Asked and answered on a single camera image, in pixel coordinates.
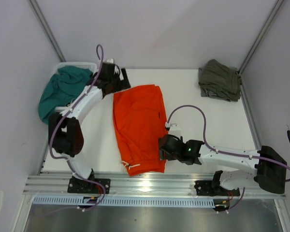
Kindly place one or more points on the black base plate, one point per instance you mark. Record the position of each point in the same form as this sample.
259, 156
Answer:
84, 187
205, 188

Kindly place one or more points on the corner aluminium post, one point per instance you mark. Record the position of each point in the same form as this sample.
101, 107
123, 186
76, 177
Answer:
262, 34
46, 29

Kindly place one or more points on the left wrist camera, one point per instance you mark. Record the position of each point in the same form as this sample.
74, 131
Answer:
110, 60

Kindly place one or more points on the grey folded shorts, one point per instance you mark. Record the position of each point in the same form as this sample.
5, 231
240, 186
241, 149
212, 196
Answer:
209, 93

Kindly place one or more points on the left corner aluminium post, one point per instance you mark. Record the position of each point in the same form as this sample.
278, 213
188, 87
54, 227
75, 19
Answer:
46, 29

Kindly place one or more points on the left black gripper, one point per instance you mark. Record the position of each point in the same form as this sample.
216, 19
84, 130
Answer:
126, 84

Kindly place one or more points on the white plastic basket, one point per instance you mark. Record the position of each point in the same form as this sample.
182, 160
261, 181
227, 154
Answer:
84, 65

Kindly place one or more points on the right corner aluminium post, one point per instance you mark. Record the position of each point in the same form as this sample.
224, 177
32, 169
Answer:
262, 34

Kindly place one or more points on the aluminium mounting rail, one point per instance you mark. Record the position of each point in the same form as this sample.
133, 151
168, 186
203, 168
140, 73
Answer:
122, 185

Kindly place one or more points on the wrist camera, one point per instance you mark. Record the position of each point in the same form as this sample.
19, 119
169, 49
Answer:
173, 129
110, 60

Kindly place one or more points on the white slotted cable duct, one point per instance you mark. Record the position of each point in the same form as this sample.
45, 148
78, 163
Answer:
125, 201

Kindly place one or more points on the olive green folded shorts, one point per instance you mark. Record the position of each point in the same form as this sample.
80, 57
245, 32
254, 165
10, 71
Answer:
224, 81

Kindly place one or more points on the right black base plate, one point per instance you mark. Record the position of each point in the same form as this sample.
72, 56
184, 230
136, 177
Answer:
205, 188

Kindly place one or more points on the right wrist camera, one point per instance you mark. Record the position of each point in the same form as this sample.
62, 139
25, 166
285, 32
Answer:
173, 129

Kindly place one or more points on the teal shorts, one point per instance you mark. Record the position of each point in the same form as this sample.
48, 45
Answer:
63, 87

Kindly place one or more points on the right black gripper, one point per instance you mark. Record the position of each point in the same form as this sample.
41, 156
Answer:
161, 154

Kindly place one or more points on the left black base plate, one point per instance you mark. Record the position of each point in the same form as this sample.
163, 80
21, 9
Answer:
84, 187

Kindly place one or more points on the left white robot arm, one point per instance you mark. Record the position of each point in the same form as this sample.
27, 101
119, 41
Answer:
65, 135

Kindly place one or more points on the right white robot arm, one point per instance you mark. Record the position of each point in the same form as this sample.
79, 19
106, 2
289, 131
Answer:
264, 168

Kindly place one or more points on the orange shorts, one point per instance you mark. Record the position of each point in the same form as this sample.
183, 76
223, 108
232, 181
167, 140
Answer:
139, 119

